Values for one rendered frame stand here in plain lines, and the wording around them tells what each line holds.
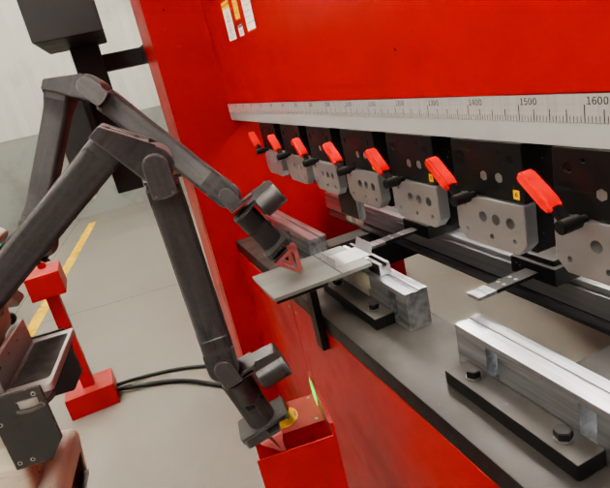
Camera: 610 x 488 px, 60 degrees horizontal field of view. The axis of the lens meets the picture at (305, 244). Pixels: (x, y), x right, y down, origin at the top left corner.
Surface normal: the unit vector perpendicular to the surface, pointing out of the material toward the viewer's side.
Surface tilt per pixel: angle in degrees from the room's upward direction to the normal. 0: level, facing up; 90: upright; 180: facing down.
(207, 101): 90
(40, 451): 90
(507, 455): 0
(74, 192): 94
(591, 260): 90
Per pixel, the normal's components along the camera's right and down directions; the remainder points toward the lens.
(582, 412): 0.38, 0.23
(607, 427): -0.90, 0.31
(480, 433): -0.22, -0.92
